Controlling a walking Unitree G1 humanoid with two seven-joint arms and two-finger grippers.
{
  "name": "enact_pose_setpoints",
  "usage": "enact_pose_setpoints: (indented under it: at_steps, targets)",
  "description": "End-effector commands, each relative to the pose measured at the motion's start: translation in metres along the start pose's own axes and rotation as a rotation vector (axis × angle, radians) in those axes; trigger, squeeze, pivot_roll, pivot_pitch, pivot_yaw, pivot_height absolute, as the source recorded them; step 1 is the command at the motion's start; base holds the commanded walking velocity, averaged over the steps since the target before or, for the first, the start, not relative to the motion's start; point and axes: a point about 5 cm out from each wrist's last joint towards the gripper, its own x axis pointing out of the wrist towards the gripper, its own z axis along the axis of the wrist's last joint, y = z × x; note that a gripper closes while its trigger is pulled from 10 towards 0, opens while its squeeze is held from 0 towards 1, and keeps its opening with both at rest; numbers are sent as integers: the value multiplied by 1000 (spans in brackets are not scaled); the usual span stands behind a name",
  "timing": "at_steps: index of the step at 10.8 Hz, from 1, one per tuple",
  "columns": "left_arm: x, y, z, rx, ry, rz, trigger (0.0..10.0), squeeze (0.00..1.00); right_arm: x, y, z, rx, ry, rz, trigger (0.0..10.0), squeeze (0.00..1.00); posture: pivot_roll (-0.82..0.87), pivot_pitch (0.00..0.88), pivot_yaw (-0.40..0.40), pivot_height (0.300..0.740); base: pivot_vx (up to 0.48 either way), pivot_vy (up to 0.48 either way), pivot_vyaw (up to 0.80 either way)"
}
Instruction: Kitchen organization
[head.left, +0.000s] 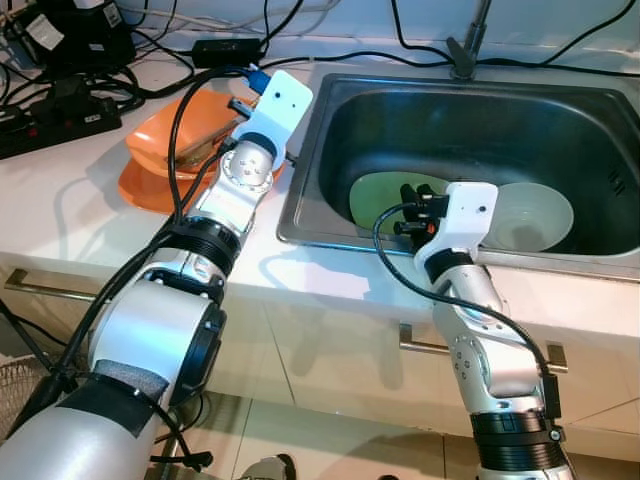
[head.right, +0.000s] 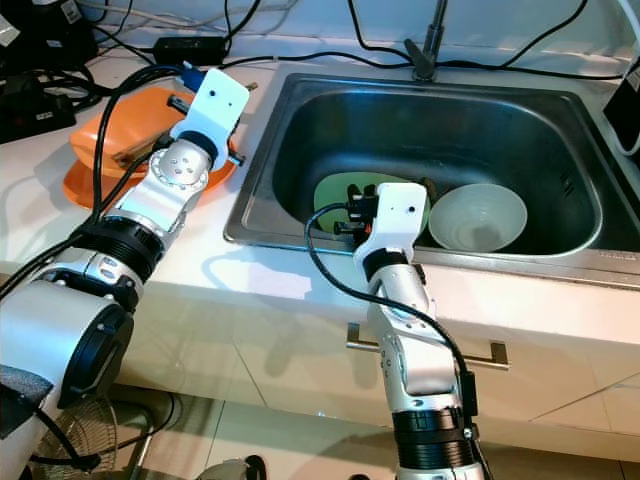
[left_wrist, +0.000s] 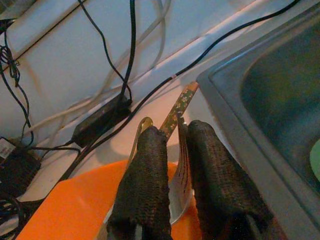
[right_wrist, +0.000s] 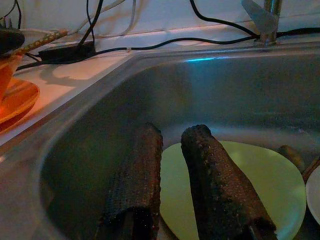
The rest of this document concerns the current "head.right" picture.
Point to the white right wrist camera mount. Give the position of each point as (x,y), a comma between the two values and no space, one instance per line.
(400,210)

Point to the white bowl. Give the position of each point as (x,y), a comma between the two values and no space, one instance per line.
(480,215)

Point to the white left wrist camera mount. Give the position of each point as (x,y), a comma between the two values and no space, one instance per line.
(220,100)

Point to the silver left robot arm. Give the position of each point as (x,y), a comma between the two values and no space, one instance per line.
(60,340)

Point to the stainless steel sink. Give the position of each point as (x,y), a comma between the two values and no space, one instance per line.
(280,130)

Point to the black power strip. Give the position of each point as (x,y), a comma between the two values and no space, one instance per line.
(30,110)

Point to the black power adapter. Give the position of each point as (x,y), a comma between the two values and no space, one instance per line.
(190,50)

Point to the tall black appliance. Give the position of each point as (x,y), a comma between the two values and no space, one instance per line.
(625,110)

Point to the green plate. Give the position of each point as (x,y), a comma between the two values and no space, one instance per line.
(335,200)

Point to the black labelled box device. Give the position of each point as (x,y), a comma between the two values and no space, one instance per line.
(50,35)

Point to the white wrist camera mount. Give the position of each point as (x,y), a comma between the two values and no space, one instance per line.
(400,210)
(220,100)

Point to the chrome faucet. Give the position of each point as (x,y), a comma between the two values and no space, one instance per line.
(427,50)

